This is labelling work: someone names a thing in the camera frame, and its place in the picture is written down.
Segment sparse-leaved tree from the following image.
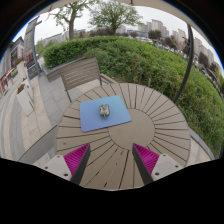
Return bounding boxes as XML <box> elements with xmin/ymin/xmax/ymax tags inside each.
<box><xmin>49</xmin><ymin>0</ymin><xmax>99</xmax><ymax>41</ymax></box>

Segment transparent green computer mouse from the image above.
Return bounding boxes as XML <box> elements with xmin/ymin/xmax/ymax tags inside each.
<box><xmin>98</xmin><ymin>102</ymin><xmax>111</xmax><ymax>119</ymax></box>

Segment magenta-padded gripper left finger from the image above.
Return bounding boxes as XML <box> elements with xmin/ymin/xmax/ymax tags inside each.
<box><xmin>40</xmin><ymin>143</ymin><xmax>92</xmax><ymax>186</ymax></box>

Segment wooden slat chair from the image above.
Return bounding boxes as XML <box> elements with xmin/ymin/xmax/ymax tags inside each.
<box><xmin>59</xmin><ymin>57</ymin><xmax>118</xmax><ymax>103</ymax></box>

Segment dark curved parasol pole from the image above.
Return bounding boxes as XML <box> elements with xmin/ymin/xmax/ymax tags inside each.
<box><xmin>172</xmin><ymin>24</ymin><xmax>195</xmax><ymax>104</ymax></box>

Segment distant apartment buildings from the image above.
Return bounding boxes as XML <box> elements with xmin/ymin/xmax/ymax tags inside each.
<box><xmin>138</xmin><ymin>18</ymin><xmax>218</xmax><ymax>68</ymax></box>

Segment dense leafy tree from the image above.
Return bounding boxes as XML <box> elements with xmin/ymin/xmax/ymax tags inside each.
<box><xmin>88</xmin><ymin>0</ymin><xmax>143</xmax><ymax>36</ymax></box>

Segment beige parasol canopy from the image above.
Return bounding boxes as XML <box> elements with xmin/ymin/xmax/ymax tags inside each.
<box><xmin>39</xmin><ymin>0</ymin><xmax>201</xmax><ymax>25</ymax></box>

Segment white planter box with flowers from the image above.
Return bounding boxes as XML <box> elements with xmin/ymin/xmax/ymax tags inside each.
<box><xmin>15</xmin><ymin>83</ymin><xmax>35</xmax><ymax>117</ymax></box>
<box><xmin>14</xmin><ymin>57</ymin><xmax>30</xmax><ymax>85</ymax></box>

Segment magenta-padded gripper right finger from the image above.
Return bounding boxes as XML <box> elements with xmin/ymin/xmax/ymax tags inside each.
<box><xmin>131</xmin><ymin>143</ymin><xmax>184</xmax><ymax>186</ymax></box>

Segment blue mouse pad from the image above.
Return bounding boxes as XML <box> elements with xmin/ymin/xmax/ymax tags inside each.
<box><xmin>79</xmin><ymin>94</ymin><xmax>133</xmax><ymax>133</ymax></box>

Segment grey street pole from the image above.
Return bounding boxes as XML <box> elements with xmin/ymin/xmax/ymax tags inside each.
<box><xmin>31</xmin><ymin>19</ymin><xmax>43</xmax><ymax>76</ymax></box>

